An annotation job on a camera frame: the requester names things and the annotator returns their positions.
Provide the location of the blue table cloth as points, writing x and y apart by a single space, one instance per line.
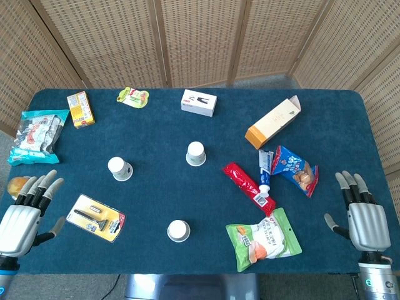
187 193

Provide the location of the blue snack bag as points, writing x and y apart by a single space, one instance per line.
293 168

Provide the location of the wrapped bread bun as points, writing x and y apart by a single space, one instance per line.
15 186

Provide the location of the cream and orange carton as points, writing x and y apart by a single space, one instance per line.
273 122

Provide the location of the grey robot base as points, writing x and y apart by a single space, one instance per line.
190 287

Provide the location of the white floral paper cup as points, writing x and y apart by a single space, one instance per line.
178 231
196 153
119 168

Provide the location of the wicker folding screen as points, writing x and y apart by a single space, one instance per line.
200 37

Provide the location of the green corn starch bag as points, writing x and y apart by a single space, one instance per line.
264 239

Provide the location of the teal snack bag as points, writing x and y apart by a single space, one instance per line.
36 137

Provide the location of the white cardboard box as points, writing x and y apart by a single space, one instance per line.
198 103

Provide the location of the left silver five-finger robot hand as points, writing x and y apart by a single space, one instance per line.
18 222

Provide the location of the yellow razor blister pack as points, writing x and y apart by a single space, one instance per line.
97 218

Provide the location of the green yellow pouch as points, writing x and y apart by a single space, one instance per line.
132 97

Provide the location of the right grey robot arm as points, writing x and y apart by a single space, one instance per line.
376 278

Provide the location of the red biscuit pack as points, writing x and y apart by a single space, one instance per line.
247 186

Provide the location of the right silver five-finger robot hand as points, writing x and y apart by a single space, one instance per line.
368 225

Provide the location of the small yellow cardboard box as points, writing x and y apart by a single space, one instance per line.
80 109

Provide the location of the blue white toothpaste tube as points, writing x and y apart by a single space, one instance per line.
265 175

